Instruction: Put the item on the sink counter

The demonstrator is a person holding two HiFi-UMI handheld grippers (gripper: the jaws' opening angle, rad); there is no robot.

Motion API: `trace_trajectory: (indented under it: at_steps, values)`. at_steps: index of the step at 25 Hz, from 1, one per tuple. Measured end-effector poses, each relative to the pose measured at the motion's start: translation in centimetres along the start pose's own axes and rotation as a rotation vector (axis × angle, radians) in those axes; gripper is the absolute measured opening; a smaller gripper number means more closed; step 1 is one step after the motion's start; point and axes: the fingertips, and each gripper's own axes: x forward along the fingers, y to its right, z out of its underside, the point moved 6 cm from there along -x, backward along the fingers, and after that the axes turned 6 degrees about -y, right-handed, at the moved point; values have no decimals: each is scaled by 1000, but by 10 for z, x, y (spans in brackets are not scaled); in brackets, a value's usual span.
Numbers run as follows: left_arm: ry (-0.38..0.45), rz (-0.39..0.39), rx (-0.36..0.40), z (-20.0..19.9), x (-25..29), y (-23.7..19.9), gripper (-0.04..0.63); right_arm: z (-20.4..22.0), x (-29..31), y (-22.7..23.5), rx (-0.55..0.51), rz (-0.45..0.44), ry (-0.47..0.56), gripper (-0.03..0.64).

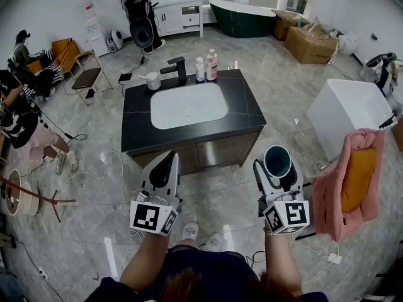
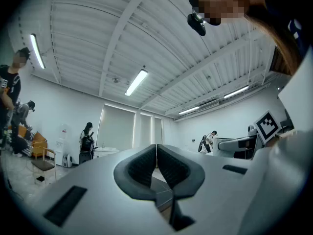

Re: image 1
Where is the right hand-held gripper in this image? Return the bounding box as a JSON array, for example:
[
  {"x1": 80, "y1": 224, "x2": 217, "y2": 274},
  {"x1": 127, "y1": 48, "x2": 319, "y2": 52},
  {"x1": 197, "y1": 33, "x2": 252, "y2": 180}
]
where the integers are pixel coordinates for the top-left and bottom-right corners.
[{"x1": 253, "y1": 158, "x2": 311, "y2": 236}]

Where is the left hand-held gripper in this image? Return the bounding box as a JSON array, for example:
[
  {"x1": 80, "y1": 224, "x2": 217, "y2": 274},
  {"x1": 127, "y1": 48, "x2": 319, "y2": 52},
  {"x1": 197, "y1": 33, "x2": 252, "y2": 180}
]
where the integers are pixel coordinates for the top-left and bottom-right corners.
[{"x1": 129, "y1": 151, "x2": 183, "y2": 236}]

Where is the teal cup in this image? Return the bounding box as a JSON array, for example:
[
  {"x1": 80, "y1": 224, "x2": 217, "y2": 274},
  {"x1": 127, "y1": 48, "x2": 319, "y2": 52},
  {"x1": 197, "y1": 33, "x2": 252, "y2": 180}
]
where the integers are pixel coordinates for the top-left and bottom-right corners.
[{"x1": 263, "y1": 144, "x2": 293, "y2": 180}]

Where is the white mug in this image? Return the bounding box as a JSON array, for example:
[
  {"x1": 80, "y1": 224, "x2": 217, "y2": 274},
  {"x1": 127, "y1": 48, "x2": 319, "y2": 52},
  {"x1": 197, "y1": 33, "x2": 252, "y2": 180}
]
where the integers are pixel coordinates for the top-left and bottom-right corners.
[{"x1": 145, "y1": 72, "x2": 162, "y2": 91}]

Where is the white bottle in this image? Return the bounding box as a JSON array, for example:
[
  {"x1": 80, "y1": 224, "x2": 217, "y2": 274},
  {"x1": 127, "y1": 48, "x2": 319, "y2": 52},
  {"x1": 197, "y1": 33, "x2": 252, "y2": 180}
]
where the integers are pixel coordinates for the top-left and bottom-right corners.
[{"x1": 195, "y1": 57, "x2": 206, "y2": 84}]

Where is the pink bottle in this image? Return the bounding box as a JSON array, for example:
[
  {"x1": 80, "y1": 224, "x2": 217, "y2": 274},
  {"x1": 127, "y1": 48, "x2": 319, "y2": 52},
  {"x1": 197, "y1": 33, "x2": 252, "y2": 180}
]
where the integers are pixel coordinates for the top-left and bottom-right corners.
[{"x1": 206, "y1": 48, "x2": 219, "y2": 82}]

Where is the person's left forearm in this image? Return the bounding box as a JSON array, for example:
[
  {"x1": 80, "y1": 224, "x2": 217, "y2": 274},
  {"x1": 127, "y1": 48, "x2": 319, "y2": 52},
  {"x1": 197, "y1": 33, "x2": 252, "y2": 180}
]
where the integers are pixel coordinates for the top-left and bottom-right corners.
[{"x1": 119, "y1": 231, "x2": 173, "y2": 292}]

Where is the pink blanket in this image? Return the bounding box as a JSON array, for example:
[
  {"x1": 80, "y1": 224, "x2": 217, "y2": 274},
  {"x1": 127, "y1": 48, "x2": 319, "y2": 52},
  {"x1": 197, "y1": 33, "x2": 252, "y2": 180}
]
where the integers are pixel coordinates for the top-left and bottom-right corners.
[{"x1": 310, "y1": 128, "x2": 386, "y2": 243}]

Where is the person's white shoe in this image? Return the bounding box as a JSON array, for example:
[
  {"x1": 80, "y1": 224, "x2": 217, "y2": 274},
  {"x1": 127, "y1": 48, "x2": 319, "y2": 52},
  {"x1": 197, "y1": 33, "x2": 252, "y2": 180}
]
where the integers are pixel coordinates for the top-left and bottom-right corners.
[
  {"x1": 182, "y1": 222, "x2": 200, "y2": 242},
  {"x1": 202, "y1": 232, "x2": 225, "y2": 253}
]

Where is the white sink basin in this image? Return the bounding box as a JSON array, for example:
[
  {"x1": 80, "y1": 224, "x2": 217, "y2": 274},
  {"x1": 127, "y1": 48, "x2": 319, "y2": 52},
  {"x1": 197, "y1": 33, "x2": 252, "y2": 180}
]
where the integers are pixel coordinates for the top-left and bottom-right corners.
[{"x1": 150, "y1": 82, "x2": 229, "y2": 130}]

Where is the orange cushion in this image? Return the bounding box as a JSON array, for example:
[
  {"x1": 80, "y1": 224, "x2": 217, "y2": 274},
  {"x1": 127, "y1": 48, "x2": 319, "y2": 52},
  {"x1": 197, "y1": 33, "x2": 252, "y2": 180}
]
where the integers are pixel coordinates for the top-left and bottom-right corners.
[{"x1": 341, "y1": 147, "x2": 378, "y2": 213}]

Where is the black-top vanity cabinet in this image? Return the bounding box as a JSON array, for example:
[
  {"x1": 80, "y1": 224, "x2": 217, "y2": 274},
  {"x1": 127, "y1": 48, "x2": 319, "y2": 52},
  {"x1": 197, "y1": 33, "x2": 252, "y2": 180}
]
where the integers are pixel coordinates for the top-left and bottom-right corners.
[{"x1": 120, "y1": 69, "x2": 267, "y2": 176}]

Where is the white rectangular tub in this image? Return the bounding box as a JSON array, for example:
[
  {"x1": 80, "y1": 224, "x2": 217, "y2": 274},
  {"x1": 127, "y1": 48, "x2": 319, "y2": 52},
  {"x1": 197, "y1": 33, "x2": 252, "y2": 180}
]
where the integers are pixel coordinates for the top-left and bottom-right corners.
[{"x1": 307, "y1": 78, "x2": 399, "y2": 163}]

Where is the person's dark clothing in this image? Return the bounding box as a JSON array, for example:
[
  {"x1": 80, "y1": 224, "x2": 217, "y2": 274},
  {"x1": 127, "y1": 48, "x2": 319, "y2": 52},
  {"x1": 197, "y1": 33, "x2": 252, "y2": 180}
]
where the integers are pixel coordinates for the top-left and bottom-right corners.
[{"x1": 84, "y1": 243, "x2": 330, "y2": 302}]

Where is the black faucet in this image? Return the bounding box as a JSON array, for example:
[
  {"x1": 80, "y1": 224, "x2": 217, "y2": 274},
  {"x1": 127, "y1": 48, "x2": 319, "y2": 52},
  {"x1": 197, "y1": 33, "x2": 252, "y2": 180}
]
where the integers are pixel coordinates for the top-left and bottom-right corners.
[{"x1": 159, "y1": 56, "x2": 188, "y2": 85}]

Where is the red metal stand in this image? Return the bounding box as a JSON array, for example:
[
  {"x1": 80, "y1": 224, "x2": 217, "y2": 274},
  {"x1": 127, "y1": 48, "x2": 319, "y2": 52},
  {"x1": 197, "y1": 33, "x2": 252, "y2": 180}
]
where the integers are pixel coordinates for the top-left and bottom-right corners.
[{"x1": 0, "y1": 176, "x2": 77, "y2": 223}]

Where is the wooden chair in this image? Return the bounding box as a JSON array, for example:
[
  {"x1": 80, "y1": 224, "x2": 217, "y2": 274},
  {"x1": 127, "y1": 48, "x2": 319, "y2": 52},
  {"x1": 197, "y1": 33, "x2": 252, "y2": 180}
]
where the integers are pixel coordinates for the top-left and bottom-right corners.
[{"x1": 71, "y1": 50, "x2": 113, "y2": 107}]

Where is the cardboard box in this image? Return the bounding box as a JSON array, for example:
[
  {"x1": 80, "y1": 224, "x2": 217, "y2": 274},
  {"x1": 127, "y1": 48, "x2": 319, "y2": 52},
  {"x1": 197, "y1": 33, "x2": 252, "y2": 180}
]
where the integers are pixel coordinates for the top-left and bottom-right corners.
[
  {"x1": 271, "y1": 9, "x2": 311, "y2": 42},
  {"x1": 284, "y1": 26, "x2": 339, "y2": 65}
]

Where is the white round appliance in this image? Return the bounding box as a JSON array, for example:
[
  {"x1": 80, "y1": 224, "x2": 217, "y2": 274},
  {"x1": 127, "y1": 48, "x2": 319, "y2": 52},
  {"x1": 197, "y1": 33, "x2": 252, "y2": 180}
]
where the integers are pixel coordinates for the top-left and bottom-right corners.
[{"x1": 105, "y1": 30, "x2": 125, "y2": 54}]

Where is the orange sofa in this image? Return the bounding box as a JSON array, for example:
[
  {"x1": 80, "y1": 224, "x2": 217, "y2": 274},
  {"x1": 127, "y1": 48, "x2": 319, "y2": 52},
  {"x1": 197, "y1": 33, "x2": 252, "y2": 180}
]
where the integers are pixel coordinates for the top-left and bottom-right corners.
[{"x1": 26, "y1": 38, "x2": 81, "y2": 76}]

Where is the white bag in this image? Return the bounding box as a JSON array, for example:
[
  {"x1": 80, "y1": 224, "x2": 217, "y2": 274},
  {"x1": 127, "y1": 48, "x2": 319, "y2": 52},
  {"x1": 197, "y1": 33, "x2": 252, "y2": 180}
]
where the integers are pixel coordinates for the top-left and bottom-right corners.
[{"x1": 337, "y1": 30, "x2": 360, "y2": 57}]

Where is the black headset device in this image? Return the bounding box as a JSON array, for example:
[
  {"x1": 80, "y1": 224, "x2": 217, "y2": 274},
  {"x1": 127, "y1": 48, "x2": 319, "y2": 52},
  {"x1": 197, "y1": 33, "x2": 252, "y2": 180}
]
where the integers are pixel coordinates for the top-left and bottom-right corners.
[{"x1": 365, "y1": 52, "x2": 403, "y2": 91}]

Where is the white vanity cabinet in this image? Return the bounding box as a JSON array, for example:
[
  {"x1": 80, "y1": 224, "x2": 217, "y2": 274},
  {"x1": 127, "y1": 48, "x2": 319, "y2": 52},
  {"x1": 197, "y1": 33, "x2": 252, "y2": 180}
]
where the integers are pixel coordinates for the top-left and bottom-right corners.
[{"x1": 150, "y1": 0, "x2": 206, "y2": 39}]

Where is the white water dispenser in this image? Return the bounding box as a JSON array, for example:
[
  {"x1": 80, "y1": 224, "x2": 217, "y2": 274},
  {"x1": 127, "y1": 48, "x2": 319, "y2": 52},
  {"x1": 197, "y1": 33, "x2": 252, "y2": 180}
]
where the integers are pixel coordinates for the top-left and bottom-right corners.
[{"x1": 81, "y1": 0, "x2": 110, "y2": 58}]

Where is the green bathtub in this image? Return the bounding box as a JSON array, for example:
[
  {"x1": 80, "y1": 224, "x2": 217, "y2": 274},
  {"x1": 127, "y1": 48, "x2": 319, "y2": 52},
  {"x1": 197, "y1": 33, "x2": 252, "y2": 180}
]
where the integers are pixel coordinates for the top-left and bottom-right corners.
[{"x1": 208, "y1": 0, "x2": 277, "y2": 38}]

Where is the white floor cable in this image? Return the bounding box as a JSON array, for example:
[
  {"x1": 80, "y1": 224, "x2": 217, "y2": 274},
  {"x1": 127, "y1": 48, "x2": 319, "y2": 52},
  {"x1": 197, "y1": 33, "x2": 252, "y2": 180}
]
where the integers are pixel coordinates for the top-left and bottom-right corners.
[
  {"x1": 59, "y1": 150, "x2": 126, "y2": 201},
  {"x1": 290, "y1": 233, "x2": 343, "y2": 283}
]

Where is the black floor cable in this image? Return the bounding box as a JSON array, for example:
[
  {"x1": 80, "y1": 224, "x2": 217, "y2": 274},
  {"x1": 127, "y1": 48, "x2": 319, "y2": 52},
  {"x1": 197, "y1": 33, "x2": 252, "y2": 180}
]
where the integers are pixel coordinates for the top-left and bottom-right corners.
[{"x1": 37, "y1": 104, "x2": 88, "y2": 145}]

